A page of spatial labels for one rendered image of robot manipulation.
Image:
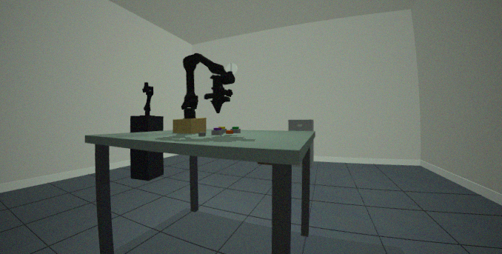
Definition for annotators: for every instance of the green button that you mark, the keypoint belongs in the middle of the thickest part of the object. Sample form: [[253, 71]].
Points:
[[236, 129]]

